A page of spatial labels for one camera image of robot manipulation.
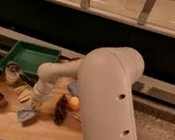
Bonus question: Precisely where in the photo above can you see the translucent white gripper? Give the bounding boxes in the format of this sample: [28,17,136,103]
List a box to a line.
[30,79,55,108]

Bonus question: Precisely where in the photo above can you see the blue grey towel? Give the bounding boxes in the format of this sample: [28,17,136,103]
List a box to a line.
[17,107,38,123]

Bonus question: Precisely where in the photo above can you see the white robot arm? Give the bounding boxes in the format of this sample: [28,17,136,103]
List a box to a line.
[32,47,145,140]

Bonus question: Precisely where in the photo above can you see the pale banana slices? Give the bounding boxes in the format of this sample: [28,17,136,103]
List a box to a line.
[14,85,32,103]

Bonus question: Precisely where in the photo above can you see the bunch of dark grapes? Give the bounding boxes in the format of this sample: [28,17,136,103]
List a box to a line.
[53,95,68,125]

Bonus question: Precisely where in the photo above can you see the blue sponge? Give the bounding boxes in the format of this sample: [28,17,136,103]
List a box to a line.
[68,81,78,96]

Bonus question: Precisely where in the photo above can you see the clear glass jar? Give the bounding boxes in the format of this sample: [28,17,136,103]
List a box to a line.
[4,61,21,85]

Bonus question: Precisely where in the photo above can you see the green plastic tray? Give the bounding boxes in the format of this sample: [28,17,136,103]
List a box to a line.
[0,40,62,76]

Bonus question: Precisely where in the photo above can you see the orange peach fruit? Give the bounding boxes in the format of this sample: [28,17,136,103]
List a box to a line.
[68,96,80,111]

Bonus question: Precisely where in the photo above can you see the orange bowl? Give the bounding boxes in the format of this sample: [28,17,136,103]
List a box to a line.
[69,57,82,62]

